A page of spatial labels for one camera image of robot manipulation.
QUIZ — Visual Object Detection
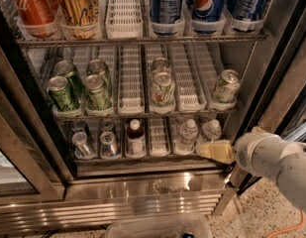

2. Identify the silver can bottom back left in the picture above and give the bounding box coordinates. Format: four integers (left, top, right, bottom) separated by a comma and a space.
71, 120, 91, 137

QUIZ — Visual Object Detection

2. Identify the blue pepsi can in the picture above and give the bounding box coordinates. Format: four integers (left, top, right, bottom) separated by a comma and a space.
232, 0, 270, 33
150, 0, 182, 36
191, 0, 225, 34

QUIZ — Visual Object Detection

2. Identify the clear water bottle right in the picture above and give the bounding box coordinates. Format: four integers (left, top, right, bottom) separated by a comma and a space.
198, 119, 222, 144

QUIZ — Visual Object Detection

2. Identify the middle wire shelf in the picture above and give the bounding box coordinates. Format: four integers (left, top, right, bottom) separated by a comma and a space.
54, 108, 240, 121

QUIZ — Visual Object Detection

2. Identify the clear plastic bin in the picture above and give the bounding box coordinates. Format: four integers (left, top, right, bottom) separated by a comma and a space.
105, 213, 213, 238

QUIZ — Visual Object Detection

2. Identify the blue Pepsi can right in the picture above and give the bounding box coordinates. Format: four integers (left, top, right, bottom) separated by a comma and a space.
232, 0, 270, 33

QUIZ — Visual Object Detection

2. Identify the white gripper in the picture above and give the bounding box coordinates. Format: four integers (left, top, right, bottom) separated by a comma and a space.
196, 126, 286, 177

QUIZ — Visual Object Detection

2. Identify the dark drink bottle white cap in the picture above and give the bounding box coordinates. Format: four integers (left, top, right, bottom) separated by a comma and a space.
127, 119, 147, 158

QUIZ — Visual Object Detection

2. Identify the silver can bottom front left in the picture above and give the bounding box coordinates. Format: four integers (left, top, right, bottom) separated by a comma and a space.
72, 132, 96, 158

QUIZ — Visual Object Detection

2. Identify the orange cable on floor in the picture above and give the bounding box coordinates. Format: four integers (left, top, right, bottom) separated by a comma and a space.
264, 210, 306, 238

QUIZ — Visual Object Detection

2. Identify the white 7up can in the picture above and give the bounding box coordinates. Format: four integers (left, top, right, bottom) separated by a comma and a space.
212, 69, 241, 103
151, 57, 171, 76
152, 72, 174, 107

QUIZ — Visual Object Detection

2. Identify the green can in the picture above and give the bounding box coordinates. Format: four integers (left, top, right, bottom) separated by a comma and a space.
83, 74, 112, 111
54, 60, 82, 99
47, 76, 80, 112
86, 59, 112, 94

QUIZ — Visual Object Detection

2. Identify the white empty tray shelf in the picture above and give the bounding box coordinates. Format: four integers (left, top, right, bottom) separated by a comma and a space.
106, 0, 143, 39
118, 45, 145, 115

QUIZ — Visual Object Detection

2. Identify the clear water bottle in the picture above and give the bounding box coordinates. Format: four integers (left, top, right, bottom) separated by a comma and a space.
174, 119, 198, 156
198, 119, 222, 144

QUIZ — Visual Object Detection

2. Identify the blue Pepsi can middle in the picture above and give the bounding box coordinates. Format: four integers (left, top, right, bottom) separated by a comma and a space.
191, 0, 225, 34

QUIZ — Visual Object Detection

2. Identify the wire shelf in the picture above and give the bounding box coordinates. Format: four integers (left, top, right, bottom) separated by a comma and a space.
17, 34, 267, 49
54, 108, 240, 121

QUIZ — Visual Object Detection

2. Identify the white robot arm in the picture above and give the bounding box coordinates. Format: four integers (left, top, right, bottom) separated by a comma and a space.
196, 127, 306, 213

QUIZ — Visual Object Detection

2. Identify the fridge glass door right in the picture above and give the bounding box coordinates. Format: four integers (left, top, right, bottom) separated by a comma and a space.
236, 27, 306, 196

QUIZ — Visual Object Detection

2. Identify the blue Pepsi can left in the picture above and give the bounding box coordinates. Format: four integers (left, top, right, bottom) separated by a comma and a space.
150, 0, 182, 36

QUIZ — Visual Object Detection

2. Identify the gold soda can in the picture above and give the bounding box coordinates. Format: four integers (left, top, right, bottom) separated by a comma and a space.
59, 0, 99, 39

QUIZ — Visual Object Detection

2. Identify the clear water bottle left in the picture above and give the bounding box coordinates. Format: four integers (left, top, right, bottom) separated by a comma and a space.
174, 119, 198, 156

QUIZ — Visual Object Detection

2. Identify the red Coca-Cola can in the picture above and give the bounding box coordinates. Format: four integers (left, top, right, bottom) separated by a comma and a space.
13, 0, 54, 38

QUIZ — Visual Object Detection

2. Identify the white empty tray middle shelf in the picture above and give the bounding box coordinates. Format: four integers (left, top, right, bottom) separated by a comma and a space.
118, 45, 145, 115

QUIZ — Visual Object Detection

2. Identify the stainless steel fridge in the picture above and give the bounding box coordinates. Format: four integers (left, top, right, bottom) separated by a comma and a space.
0, 0, 306, 236

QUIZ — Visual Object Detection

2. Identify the green can back left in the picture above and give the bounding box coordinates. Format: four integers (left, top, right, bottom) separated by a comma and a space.
54, 60, 82, 99

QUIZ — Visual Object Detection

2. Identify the green can front left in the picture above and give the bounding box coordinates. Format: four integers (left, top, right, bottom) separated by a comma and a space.
47, 76, 80, 112

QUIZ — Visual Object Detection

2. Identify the white empty tray top shelf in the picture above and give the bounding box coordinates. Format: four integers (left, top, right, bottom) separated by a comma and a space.
106, 0, 143, 39

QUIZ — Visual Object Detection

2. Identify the top wire shelf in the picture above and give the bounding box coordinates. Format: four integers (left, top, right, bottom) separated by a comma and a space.
17, 34, 267, 49

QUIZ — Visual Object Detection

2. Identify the silver blue can bottom front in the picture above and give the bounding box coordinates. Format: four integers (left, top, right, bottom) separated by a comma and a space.
100, 131, 120, 159

